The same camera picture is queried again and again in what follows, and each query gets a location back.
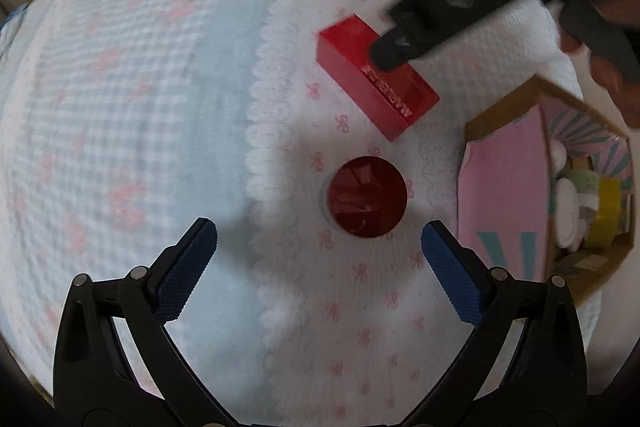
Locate printed blue pink blanket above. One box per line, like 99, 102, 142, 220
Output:
0, 0, 601, 414

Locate round red jar lid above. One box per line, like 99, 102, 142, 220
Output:
322, 155, 409, 238

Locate small white cap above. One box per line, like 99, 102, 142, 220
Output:
550, 139, 572, 168

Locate person's right hand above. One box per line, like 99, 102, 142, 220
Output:
559, 27, 640, 128

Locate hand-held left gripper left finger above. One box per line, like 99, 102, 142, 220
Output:
54, 218, 236, 427

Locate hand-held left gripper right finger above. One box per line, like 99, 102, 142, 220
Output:
405, 221, 587, 427

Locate red box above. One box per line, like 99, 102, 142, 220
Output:
316, 14, 441, 142

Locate pink printed cardboard box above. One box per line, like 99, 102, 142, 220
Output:
457, 74, 640, 309

